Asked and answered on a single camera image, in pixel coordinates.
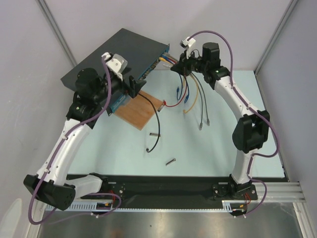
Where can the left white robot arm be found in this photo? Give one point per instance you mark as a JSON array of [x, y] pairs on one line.
[[50, 184]]

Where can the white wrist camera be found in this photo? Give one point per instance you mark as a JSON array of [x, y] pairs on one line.
[[115, 63], [188, 44]]

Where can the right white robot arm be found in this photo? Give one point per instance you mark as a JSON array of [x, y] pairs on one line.
[[251, 130]]

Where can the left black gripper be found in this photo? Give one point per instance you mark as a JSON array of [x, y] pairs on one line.
[[134, 87]]

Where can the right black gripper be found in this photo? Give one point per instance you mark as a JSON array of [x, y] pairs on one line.
[[184, 65]]

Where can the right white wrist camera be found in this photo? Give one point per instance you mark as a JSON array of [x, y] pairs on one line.
[[188, 44]]

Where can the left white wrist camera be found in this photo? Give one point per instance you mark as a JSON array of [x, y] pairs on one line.
[[115, 63]]

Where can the wooden board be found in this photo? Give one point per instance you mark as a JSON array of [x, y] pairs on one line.
[[136, 112]]

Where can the white cable duct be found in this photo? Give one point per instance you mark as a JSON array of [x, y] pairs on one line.
[[105, 206]]

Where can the dark grey network switch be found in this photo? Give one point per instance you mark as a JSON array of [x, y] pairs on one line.
[[94, 87]]

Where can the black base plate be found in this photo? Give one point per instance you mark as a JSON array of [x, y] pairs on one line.
[[175, 190]]

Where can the aluminium rail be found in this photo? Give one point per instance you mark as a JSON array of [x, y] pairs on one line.
[[284, 192]]

